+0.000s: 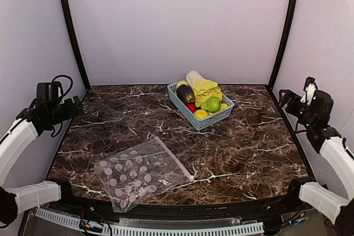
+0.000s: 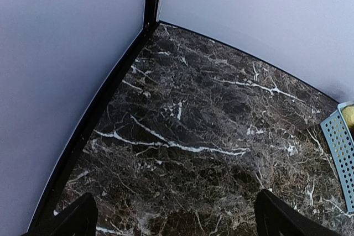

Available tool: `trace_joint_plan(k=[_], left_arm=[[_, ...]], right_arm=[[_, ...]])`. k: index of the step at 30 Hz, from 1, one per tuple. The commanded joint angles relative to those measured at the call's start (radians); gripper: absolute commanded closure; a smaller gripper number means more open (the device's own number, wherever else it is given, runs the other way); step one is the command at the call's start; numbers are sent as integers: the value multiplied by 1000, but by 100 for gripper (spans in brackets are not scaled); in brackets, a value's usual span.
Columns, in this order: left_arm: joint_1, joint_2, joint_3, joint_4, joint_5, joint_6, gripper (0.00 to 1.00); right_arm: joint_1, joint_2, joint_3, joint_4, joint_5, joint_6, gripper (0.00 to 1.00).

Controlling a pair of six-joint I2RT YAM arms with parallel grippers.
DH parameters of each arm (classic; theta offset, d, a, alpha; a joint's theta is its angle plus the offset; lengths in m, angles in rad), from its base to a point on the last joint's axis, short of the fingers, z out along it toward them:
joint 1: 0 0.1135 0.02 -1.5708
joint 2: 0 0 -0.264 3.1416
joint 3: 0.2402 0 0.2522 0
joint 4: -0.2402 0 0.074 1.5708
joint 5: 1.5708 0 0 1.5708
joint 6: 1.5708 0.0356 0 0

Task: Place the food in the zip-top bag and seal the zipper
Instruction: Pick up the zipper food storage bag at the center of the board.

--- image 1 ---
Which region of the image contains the napa cabbage toy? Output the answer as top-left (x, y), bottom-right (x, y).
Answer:
top-left (186, 70), bottom-right (223, 107)

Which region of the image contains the clear zip top bag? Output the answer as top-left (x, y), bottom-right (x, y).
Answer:
top-left (94, 137), bottom-right (194, 213)

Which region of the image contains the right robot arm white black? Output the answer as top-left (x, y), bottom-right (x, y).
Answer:
top-left (279, 84), bottom-right (353, 235)

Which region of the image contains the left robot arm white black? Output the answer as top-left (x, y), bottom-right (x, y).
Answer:
top-left (1, 75), bottom-right (83, 228)

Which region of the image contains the small yellow fruit toy right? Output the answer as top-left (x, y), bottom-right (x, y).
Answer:
top-left (220, 103), bottom-right (228, 110)

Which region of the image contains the green pepper toy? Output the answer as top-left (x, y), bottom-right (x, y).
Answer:
top-left (200, 97), bottom-right (221, 113)

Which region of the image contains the yellow lemon toy front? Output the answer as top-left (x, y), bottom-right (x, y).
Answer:
top-left (194, 109), bottom-right (209, 119)

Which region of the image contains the light blue plastic basket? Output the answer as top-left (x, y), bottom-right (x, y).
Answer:
top-left (167, 82), bottom-right (235, 131)

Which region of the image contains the red pepper toy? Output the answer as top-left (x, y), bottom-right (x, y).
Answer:
top-left (186, 103), bottom-right (196, 113)

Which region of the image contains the purple eggplant toy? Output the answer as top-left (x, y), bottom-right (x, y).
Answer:
top-left (176, 85), bottom-right (195, 104)

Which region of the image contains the yellow potato toy back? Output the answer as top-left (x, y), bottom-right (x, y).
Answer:
top-left (176, 80), bottom-right (189, 90)

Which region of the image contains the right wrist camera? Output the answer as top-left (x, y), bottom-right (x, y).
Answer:
top-left (300, 76), bottom-right (317, 106)

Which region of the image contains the white cable duct strip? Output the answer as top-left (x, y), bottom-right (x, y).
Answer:
top-left (35, 208), bottom-right (265, 235)

